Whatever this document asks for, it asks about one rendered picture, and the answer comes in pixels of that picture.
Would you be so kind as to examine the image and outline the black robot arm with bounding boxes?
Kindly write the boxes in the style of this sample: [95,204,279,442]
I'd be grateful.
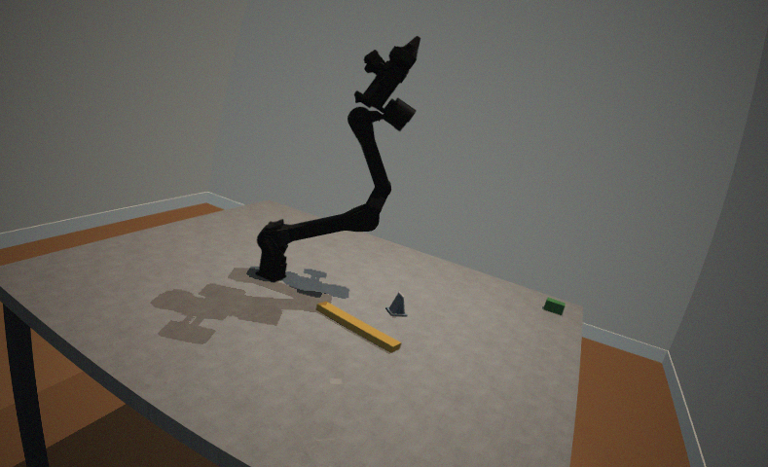
[255,50,417,282]

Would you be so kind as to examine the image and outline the small green block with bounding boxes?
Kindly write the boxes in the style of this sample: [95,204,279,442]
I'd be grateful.
[544,298,566,315]

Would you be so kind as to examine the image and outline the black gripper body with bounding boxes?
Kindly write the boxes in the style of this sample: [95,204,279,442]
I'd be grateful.
[373,46,417,92]

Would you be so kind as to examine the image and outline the orange bar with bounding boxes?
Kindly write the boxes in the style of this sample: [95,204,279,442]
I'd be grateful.
[316,302,402,352]

